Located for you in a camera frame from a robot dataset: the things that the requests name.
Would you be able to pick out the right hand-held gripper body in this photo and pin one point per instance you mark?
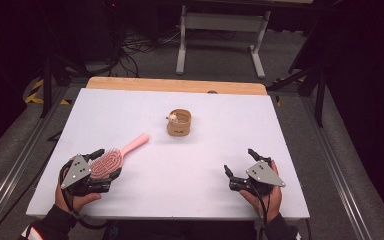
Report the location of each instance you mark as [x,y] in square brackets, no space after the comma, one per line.
[263,173]

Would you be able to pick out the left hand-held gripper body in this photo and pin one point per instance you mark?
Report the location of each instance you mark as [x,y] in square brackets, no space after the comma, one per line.
[78,170]

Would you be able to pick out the pink hairbrush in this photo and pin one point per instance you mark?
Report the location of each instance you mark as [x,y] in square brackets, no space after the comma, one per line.
[108,163]

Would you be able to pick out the tan holder with bear figure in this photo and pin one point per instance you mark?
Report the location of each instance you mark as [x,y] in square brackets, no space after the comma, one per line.
[179,127]

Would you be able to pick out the person's right hand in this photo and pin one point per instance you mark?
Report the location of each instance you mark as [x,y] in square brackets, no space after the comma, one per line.
[273,201]

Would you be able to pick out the person's left hand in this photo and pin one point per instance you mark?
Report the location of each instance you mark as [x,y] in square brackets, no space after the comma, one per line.
[70,201]

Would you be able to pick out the yellow black floor tape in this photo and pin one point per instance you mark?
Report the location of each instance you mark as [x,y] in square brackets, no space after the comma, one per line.
[35,95]
[277,100]

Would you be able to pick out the black metal stand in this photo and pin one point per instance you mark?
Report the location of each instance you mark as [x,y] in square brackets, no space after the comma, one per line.
[319,100]
[46,86]

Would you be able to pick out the aluminium floor rail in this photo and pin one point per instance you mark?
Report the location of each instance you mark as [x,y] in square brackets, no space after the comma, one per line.
[16,166]
[336,173]

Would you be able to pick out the desk with grey metal frame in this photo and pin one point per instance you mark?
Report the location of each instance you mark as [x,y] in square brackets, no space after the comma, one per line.
[223,23]

